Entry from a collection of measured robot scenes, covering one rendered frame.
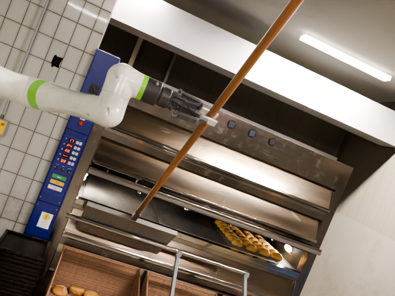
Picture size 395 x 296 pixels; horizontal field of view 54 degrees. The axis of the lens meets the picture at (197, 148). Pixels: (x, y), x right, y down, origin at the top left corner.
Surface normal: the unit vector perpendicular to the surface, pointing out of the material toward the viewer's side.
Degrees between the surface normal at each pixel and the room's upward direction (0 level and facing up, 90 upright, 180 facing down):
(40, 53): 90
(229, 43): 90
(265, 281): 70
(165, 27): 90
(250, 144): 90
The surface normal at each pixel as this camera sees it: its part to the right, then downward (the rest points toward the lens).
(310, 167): 0.21, 0.11
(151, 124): 0.33, -0.21
